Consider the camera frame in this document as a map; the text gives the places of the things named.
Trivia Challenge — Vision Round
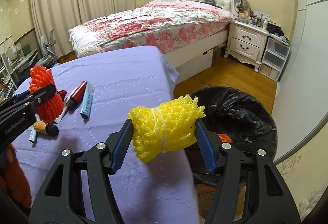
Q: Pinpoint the clutter on nightstand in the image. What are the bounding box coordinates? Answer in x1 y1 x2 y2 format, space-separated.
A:
236 0 290 44

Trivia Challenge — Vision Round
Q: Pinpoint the dark red wrapper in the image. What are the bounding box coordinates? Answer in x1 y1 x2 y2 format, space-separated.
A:
57 90 67 101

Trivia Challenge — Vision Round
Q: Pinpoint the dark item on pillow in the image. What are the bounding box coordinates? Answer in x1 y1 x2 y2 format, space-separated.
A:
204 0 222 9

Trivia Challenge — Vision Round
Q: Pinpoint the red cylindrical tube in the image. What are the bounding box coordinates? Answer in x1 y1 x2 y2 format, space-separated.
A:
66 80 88 111

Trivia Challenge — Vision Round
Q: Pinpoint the white sliding wardrobe door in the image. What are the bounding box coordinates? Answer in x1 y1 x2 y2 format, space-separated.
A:
272 0 327 164

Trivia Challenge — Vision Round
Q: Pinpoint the grey office chair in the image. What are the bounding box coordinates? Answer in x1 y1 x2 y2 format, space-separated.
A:
36 28 59 69

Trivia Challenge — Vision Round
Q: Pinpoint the pink floral bedspread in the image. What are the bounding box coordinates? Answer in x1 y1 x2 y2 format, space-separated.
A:
69 1 233 58

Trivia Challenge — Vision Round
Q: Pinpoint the light blue packet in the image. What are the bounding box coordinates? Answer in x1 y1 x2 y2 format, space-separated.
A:
80 82 95 119

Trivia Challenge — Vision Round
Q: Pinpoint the desk with clutter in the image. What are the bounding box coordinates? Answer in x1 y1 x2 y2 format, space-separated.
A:
1 35 38 89

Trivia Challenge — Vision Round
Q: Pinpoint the translucent plastic drawer unit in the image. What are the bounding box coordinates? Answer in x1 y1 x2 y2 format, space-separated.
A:
259 34 290 82

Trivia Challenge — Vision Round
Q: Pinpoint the white under-bed storage box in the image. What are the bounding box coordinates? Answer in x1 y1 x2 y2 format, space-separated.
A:
176 49 213 84

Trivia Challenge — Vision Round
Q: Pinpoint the white two-drawer nightstand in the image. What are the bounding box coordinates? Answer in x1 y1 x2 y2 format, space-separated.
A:
224 20 269 72

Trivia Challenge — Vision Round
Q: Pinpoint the teal white pen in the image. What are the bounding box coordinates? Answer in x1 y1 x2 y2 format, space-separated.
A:
29 114 40 143

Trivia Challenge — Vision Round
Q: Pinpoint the black trash bag bin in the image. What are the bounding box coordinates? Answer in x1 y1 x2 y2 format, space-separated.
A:
185 86 277 187

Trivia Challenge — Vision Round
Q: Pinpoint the brown bottle black cap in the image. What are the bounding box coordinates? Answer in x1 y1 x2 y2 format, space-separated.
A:
33 121 59 136

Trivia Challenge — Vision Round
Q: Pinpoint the white sachet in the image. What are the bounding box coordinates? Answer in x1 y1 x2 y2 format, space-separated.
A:
55 106 68 124

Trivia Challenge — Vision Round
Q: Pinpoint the red foam net bundle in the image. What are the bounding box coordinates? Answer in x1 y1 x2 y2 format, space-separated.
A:
29 65 64 123

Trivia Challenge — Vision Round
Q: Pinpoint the yellow foam net bundle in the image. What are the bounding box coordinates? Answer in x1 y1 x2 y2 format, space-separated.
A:
128 94 205 162

